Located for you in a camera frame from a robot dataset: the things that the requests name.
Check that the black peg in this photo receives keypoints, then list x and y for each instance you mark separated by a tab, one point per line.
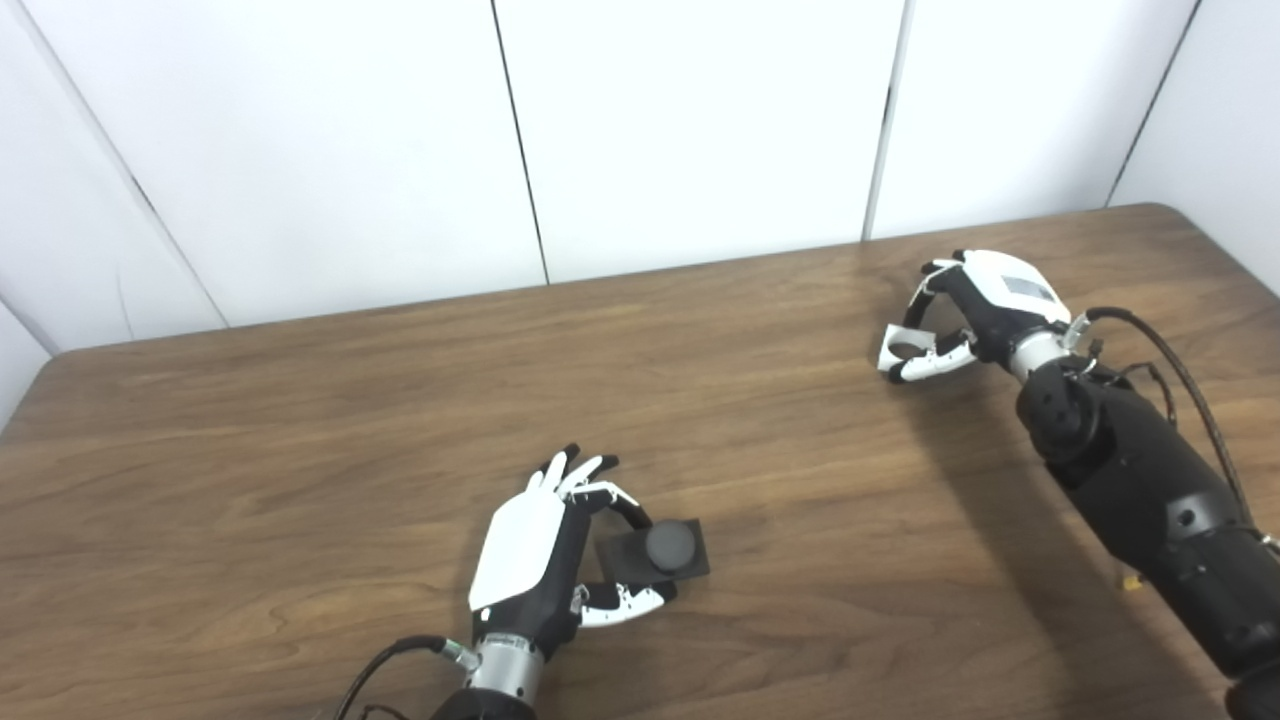
670	545

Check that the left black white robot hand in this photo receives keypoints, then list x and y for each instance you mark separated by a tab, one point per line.
520	560

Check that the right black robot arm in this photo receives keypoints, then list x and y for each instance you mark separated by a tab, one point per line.
1140	480

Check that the white square piece with hole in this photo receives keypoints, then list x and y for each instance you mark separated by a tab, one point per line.
888	358

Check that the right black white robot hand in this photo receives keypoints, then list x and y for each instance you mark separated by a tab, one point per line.
1005	295

